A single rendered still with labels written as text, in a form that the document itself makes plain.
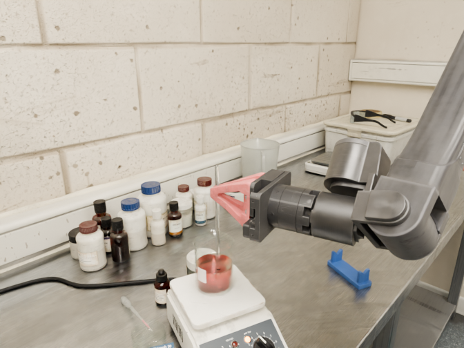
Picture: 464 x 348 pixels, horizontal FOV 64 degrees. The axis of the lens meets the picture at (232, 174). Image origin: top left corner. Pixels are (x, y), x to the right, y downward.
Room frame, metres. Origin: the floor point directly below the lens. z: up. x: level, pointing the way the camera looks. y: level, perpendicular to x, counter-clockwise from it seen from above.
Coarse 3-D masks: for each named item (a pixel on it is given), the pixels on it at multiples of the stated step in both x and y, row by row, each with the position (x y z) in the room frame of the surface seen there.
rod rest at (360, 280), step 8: (336, 256) 0.69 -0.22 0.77; (328, 264) 0.69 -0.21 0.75; (336, 264) 0.68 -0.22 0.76; (344, 264) 0.68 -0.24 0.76; (344, 272) 0.65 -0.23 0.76; (352, 272) 0.65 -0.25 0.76; (360, 272) 0.62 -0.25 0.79; (368, 272) 0.62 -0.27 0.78; (352, 280) 0.63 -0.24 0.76; (360, 280) 0.62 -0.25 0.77; (368, 280) 0.63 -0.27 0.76; (360, 288) 0.61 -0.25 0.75
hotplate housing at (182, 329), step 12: (168, 300) 0.50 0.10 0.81; (168, 312) 0.50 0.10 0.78; (180, 312) 0.46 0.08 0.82; (252, 312) 0.46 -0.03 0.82; (264, 312) 0.46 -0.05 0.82; (180, 324) 0.45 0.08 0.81; (216, 324) 0.44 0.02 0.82; (228, 324) 0.44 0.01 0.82; (240, 324) 0.44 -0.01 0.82; (252, 324) 0.44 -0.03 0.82; (276, 324) 0.45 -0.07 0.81; (180, 336) 0.45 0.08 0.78; (192, 336) 0.42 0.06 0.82; (204, 336) 0.41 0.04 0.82; (216, 336) 0.42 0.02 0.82
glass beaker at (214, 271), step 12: (204, 240) 0.53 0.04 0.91; (228, 240) 0.52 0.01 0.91; (204, 252) 0.48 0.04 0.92; (216, 252) 0.47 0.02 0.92; (228, 252) 0.48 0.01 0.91; (204, 264) 0.48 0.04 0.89; (216, 264) 0.47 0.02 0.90; (228, 264) 0.48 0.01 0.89; (204, 276) 0.48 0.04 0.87; (216, 276) 0.47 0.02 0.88; (228, 276) 0.48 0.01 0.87; (204, 288) 0.48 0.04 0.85; (216, 288) 0.47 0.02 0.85; (228, 288) 0.48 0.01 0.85
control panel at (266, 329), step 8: (264, 320) 0.45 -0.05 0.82; (248, 328) 0.43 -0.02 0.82; (256, 328) 0.44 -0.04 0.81; (264, 328) 0.44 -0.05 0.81; (272, 328) 0.44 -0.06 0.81; (224, 336) 0.42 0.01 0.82; (232, 336) 0.42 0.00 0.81; (240, 336) 0.42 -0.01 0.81; (248, 336) 0.42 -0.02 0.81; (256, 336) 0.43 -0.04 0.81; (264, 336) 0.43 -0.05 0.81; (272, 336) 0.43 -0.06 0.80; (208, 344) 0.40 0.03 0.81; (216, 344) 0.41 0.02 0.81; (224, 344) 0.41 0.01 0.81; (240, 344) 0.41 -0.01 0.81; (248, 344) 0.41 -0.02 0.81; (280, 344) 0.42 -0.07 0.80
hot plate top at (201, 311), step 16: (240, 272) 0.54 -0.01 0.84; (176, 288) 0.50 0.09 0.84; (192, 288) 0.50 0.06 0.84; (240, 288) 0.50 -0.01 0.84; (192, 304) 0.46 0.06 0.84; (208, 304) 0.46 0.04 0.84; (224, 304) 0.46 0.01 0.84; (240, 304) 0.46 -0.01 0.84; (256, 304) 0.46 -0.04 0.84; (192, 320) 0.42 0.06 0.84; (208, 320) 0.42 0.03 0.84; (224, 320) 0.43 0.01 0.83
